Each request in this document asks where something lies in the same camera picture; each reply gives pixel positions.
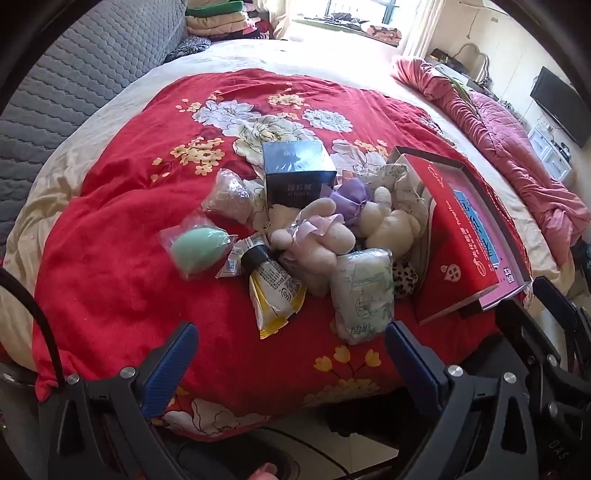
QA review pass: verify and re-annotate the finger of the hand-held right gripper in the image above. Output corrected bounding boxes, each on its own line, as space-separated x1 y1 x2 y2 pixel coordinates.
495 299 561 374
533 276 591 352

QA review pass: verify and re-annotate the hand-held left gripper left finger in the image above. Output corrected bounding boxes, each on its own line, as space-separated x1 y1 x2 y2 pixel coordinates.
46 322 200 480

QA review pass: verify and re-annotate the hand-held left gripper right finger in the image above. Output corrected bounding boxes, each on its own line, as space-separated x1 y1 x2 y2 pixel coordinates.
385 320 541 480

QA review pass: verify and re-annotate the pale green tissue pack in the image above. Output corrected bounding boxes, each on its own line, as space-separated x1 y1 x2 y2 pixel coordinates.
331 248 394 344

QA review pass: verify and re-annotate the leopard print cloth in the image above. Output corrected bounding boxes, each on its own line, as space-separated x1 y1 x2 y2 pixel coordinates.
392 258 419 298

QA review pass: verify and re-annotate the green makeup sponge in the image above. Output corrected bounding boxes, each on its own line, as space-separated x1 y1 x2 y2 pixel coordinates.
158 210 238 280

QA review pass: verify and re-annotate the cream plush bear purple bow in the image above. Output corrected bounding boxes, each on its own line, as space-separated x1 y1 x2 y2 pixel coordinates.
330 178 423 254

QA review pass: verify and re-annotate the beige puff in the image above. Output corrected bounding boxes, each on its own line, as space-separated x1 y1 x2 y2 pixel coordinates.
201 168 257 229

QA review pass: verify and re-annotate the dark shallow box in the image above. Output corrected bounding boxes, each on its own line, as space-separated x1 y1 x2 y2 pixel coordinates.
385 147 534 319

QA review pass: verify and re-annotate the pink book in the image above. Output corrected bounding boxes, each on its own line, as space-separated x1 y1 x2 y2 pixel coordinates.
455 185 525 305

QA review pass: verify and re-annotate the red floral blanket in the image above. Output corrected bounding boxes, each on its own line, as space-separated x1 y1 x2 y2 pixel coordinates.
34 68 532 439

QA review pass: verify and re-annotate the small white sachet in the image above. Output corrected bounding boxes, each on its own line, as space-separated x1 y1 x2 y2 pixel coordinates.
217 233 269 280

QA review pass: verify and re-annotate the yellow tube with black cap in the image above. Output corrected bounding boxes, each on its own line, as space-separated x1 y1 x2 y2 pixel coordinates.
240 240 308 340

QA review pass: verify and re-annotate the white drawer cabinet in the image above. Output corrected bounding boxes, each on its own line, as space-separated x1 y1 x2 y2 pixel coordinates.
526 124 573 182

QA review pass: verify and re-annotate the pink quilt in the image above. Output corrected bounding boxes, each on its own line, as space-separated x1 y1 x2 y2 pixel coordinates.
392 58 591 268

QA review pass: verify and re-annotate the black television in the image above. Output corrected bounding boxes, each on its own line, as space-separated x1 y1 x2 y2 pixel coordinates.
530 66 591 148

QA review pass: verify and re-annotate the black box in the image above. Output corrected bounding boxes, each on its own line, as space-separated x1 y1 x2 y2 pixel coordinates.
262 141 338 208

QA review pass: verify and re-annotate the green blanket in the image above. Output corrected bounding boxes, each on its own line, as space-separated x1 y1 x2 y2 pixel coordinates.
443 74 476 108

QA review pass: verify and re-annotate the silver framed vanity mirror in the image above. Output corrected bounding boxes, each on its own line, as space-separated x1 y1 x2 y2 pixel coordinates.
455 44 491 88

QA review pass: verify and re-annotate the white vanity table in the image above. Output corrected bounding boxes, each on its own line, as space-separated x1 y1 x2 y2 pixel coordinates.
425 46 502 100

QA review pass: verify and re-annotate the cream curtain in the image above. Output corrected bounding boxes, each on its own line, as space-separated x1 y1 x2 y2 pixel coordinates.
272 0 296 40
399 0 444 58

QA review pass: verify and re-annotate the brown patterned blanket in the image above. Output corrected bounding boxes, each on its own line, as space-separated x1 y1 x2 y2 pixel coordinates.
367 25 402 45

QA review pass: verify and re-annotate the grey quilted headboard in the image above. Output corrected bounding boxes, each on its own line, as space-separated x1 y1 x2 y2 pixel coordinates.
0 0 188 259

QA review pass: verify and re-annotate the dark patterned pillow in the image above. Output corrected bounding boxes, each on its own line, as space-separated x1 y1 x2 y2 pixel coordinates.
164 37 212 64

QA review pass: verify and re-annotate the cream bed sheet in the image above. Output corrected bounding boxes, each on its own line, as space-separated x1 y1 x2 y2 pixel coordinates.
0 34 568 365

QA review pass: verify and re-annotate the window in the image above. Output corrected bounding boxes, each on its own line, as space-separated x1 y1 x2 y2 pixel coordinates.
325 0 402 24

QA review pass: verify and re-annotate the stack of folded blankets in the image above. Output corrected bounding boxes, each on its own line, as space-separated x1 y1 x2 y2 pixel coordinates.
185 0 278 42

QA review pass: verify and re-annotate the black cable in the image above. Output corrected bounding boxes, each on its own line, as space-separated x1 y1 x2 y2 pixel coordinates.
0 268 65 393

